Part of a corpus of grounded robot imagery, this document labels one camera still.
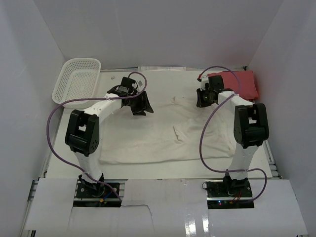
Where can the white t shirt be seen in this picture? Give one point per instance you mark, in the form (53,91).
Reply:
(172,133)

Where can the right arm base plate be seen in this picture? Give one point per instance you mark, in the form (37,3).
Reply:
(220,198)

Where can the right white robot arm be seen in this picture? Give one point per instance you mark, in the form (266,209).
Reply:
(250,127)

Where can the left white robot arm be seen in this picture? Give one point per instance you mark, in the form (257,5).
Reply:
(85,129)

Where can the aluminium frame rail left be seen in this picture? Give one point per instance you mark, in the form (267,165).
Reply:
(44,168)

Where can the white plastic basket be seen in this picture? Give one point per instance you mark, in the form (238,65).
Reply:
(79,78)

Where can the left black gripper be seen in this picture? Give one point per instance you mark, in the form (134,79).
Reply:
(144,105)

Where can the folded red t shirt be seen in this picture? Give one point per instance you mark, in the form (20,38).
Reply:
(246,85)

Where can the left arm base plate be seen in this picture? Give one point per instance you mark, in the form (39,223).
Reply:
(96,195)

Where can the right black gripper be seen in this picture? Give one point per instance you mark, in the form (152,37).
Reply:
(200,103)

